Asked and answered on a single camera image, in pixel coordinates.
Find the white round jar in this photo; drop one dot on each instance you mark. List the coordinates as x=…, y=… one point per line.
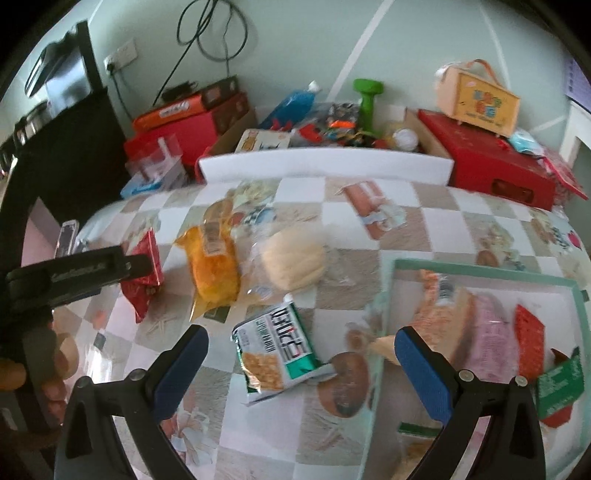
x=406, y=139

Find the large red snack packet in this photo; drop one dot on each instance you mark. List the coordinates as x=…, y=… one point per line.
x=531, y=337

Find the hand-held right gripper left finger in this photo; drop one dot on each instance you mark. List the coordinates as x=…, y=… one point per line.
x=180, y=374

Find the silver appliance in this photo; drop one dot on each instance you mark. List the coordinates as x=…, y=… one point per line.
x=53, y=64

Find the orange flat box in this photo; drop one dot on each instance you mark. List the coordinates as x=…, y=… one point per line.
x=171, y=111

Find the red printed bag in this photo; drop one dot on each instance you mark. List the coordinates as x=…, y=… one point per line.
x=563, y=175

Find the clear plastic container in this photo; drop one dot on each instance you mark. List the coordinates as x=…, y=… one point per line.
x=154, y=161

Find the peach toy suitcase box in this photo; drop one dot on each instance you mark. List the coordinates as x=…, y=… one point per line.
x=478, y=104

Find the white foam board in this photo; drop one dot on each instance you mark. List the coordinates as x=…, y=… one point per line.
x=323, y=168

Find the pink snack packet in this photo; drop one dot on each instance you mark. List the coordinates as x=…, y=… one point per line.
x=489, y=332

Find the red cardboard box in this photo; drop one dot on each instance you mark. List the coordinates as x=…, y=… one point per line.
x=194, y=134

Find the white wall socket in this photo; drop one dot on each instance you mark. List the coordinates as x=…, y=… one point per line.
x=121, y=54

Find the small red snack bag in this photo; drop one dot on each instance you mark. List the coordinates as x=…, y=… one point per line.
x=145, y=286

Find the blue flat packet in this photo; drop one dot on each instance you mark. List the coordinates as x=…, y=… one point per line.
x=138, y=188

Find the white furniture frame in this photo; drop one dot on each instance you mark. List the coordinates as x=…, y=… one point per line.
x=575, y=129

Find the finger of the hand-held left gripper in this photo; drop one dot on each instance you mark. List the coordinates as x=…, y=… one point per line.
x=138, y=265

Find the white tray with teal rim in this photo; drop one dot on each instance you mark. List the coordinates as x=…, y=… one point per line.
x=401, y=295

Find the light blue packet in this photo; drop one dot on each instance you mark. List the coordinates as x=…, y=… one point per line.
x=526, y=141

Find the person's left hand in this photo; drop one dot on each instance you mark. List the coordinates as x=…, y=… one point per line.
x=64, y=355

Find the black cabinet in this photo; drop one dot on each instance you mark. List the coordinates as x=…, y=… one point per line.
x=78, y=147

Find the dark green snack packet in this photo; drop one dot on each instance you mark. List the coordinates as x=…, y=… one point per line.
x=558, y=383

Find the white and green cracker packet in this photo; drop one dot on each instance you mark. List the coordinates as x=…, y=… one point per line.
x=277, y=355

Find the large red gift box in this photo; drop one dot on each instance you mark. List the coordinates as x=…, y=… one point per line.
x=485, y=157

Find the orange yellow snack packet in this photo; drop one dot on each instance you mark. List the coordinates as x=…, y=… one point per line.
x=214, y=267

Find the blue bottle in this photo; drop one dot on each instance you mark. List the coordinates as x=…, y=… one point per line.
x=291, y=108

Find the green dumbbell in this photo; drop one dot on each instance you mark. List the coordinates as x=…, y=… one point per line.
x=367, y=108

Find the brown cardboard box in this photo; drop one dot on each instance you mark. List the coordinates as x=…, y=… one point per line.
x=231, y=134

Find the purple paper sheet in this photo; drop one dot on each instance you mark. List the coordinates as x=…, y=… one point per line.
x=577, y=81

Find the dark brown box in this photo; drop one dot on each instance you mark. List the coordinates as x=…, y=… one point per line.
x=221, y=92

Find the round orange snack packet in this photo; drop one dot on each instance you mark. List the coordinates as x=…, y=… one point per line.
x=436, y=304

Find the pile of colourful toys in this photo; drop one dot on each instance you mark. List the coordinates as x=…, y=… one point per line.
x=341, y=120

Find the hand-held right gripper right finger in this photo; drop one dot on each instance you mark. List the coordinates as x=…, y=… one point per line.
x=422, y=374

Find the yellow and white box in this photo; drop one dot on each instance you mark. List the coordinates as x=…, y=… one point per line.
x=258, y=140

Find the clear wrapped round bun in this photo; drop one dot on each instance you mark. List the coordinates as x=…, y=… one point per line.
x=291, y=263

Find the smartphone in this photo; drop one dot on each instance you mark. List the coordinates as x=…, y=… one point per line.
x=68, y=237

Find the black power adapter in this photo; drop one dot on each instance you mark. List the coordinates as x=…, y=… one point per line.
x=180, y=88

